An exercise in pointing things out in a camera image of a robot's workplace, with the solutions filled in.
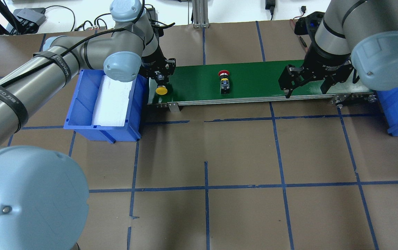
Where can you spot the aluminium frame post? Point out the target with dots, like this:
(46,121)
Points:
(200,14)

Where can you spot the green conveyor belt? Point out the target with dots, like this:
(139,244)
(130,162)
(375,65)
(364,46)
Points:
(249,82)

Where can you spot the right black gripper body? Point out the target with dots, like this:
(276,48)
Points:
(323,62)

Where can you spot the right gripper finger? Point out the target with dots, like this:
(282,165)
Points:
(290,79)
(327,84)

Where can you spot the black power adapter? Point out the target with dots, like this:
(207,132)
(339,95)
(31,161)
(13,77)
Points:
(270,5)

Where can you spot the red mushroom push button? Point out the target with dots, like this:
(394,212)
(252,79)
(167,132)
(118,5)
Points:
(224,81)

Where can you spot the yellow mushroom push button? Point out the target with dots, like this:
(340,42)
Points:
(161,87)

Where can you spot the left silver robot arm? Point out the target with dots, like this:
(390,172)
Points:
(44,193)

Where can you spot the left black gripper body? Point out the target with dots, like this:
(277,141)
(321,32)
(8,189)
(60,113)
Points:
(151,61)

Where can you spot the blue bin with foam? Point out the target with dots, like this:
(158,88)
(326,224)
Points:
(79,116)

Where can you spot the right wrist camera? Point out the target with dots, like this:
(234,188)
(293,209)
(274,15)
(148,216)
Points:
(308,25)

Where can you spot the white foam pad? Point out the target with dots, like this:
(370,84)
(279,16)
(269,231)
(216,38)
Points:
(112,101)

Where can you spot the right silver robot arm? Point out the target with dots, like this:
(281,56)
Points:
(358,37)

